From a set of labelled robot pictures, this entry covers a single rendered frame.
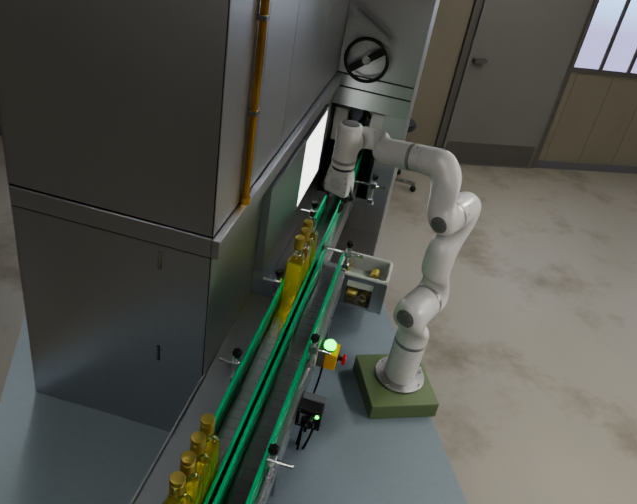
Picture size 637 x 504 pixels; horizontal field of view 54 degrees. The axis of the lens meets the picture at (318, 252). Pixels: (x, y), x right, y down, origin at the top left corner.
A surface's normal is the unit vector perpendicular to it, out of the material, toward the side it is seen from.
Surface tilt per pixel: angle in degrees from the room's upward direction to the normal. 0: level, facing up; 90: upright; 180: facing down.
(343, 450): 0
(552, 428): 0
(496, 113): 90
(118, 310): 90
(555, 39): 90
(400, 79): 90
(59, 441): 0
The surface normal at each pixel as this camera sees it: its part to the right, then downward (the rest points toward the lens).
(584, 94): 0.18, 0.57
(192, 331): -0.23, 0.51
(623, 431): 0.15, -0.82
